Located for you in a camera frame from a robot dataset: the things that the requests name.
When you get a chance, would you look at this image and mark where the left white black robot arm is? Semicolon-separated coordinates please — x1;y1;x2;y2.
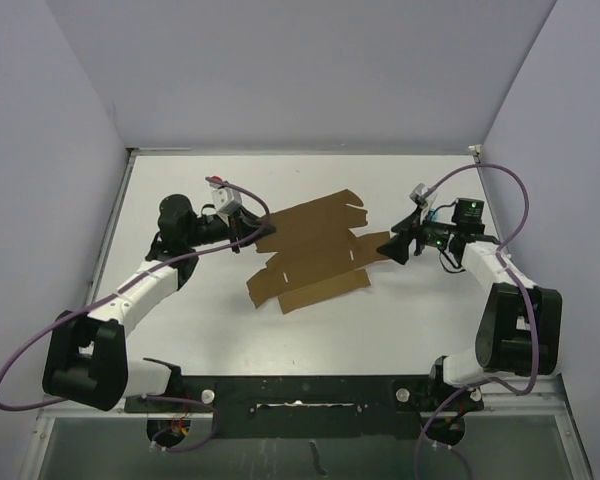
42;187;276;411

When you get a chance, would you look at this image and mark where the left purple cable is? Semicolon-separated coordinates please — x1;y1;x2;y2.
0;175;271;454

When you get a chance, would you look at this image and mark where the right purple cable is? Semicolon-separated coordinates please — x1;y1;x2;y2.
412;163;544;480

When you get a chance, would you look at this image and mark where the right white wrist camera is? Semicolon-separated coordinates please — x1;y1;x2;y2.
409;183;437;221

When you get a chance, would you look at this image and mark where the purple cable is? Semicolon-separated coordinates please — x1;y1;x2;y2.
0;175;271;454
412;163;544;480

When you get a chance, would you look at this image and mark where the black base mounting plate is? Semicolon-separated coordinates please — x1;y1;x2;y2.
124;374;484;440

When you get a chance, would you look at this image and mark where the brown cardboard box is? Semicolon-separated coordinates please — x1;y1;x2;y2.
246;189;390;314

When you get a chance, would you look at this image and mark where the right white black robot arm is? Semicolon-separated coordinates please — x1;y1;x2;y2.
377;198;563;409

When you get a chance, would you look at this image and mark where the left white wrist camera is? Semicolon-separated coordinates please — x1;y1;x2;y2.
209;176;242;217

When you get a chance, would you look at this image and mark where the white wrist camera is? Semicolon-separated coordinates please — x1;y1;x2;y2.
409;183;437;221
209;176;242;217

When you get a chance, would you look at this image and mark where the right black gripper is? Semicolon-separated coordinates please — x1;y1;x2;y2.
377;206;458;265

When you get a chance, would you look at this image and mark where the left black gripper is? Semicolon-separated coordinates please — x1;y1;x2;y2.
185;203;276;253

